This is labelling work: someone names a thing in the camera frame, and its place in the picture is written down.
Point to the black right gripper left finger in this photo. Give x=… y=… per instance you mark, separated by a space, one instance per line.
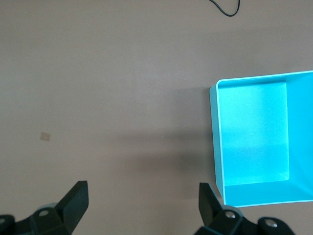
x=71 y=205

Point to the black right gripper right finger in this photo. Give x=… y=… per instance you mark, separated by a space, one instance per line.
x=212 y=210

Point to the brown tape patch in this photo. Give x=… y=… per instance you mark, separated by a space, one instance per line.
x=45 y=136

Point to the cyan plastic bin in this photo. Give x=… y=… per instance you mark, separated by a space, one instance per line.
x=254 y=132

